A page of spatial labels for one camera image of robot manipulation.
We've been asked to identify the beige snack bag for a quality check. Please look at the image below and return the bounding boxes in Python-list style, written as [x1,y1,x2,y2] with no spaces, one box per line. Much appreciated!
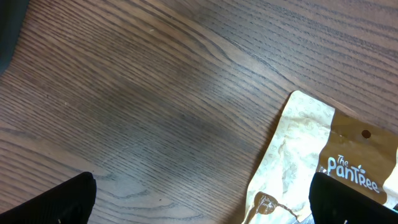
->
[243,90,397,223]

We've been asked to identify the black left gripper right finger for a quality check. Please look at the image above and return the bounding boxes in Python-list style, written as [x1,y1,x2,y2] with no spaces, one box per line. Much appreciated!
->
[309,172,397,224]

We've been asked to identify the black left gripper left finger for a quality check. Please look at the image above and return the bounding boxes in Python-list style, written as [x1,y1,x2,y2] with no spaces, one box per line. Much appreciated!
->
[1,172,96,224]

